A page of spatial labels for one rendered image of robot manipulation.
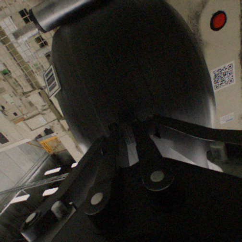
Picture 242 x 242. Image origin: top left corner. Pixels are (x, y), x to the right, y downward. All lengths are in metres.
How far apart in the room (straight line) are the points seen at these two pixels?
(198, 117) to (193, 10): 0.32
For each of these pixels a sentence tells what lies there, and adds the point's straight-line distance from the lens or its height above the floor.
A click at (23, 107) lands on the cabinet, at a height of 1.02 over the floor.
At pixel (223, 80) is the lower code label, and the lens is 0.55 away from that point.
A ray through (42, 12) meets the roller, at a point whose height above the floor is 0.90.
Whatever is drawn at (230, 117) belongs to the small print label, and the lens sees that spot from 0.63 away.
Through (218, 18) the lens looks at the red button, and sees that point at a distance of 0.52.
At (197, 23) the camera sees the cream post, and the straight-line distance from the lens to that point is 0.49.
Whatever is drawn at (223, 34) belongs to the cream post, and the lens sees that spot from 0.53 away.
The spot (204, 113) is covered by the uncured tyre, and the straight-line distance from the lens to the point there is 0.27.
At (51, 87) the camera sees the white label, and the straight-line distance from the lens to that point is 0.29.
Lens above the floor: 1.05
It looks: 23 degrees up
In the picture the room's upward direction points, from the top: 155 degrees clockwise
